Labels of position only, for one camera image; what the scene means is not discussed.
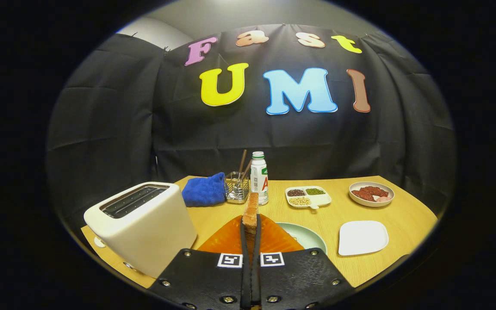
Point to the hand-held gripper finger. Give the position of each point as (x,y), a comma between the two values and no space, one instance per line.
(255,275)
(245,275)

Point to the toasted bread slice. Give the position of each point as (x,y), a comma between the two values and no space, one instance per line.
(251,213)

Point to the pale green plate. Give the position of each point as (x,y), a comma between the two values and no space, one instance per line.
(308,239)

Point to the clear utensil holder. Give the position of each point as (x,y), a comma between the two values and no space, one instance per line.
(236,191)

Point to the heap of yellow soybeans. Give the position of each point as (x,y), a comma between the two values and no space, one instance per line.
(299,201)

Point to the heap of dark beans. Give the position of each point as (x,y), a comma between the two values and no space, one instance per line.
(296,192)

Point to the blue cloth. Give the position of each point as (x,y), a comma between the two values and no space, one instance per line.
(205,191)

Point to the white bottle with green cap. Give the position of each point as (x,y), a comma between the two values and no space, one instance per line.
(259,178)

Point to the white divided dish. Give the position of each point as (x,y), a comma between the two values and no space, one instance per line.
(322,200)

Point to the heap of green beans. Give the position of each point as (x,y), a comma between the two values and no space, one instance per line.
(315,191)

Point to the brown chopstick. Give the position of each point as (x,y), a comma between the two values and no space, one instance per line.
(247,168)
(242,161)

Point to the white toaster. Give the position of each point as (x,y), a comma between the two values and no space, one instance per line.
(144,237)

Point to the white square plate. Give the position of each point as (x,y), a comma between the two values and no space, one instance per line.
(362,239)

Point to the round beige plate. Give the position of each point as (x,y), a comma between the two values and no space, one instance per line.
(360,201)

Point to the dark red meat slice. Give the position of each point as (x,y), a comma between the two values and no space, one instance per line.
(375,190)
(362,195)

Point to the pale pink meat slice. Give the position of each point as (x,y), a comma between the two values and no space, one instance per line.
(383,199)

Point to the black backdrop cloth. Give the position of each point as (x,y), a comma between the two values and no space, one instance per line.
(114,120)

